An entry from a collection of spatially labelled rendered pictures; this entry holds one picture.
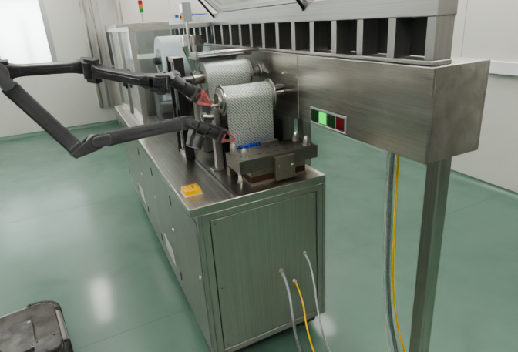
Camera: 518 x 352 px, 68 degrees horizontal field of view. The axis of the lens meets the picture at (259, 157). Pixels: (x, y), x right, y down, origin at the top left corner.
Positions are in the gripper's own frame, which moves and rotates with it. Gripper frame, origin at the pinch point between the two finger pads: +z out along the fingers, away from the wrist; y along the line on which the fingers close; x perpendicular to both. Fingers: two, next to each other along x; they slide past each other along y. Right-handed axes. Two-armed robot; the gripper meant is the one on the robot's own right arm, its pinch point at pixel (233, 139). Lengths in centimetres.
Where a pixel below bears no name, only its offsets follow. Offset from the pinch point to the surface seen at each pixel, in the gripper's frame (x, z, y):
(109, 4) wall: 89, -26, -556
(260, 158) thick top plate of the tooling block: -2.0, 6.0, 20.0
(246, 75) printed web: 31.3, 5.0, -23.5
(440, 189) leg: 15, 46, 77
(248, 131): 6.0, 5.8, 0.3
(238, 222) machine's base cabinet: -30.7, 4.4, 25.6
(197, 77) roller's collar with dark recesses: 20.8, -17.6, -27.9
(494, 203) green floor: 21, 262, -17
